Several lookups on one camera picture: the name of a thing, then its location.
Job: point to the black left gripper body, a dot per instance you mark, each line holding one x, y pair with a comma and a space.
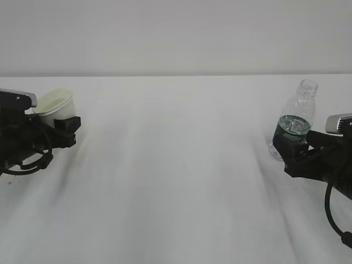
23, 135

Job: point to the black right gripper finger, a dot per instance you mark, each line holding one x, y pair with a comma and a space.
318, 140
291, 152

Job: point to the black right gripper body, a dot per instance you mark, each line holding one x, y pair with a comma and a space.
325, 163

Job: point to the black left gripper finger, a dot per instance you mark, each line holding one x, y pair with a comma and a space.
68, 126

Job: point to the white paper cup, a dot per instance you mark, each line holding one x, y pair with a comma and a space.
57, 104

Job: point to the clear water bottle green label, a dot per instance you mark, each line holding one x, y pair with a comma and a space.
297, 116

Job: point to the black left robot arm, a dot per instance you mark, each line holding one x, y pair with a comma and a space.
30, 165

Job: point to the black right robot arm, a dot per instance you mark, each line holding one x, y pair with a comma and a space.
343, 187

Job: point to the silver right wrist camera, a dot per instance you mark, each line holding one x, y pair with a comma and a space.
335, 123

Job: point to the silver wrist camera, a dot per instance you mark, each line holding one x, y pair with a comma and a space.
335, 123
20, 100

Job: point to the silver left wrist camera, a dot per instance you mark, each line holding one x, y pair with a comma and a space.
20, 100

